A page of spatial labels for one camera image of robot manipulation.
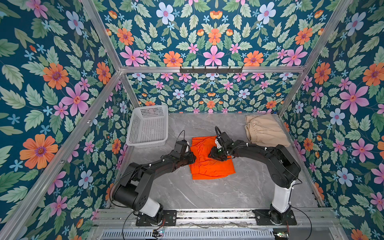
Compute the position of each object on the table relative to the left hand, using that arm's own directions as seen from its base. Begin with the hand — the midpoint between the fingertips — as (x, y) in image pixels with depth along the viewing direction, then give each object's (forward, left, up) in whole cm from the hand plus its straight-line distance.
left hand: (197, 154), depth 90 cm
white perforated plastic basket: (+29, +37, -6) cm, 47 cm away
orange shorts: (-8, -4, -2) cm, 9 cm away
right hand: (0, -7, -3) cm, 8 cm away
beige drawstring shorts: (+20, -50, -4) cm, 54 cm away
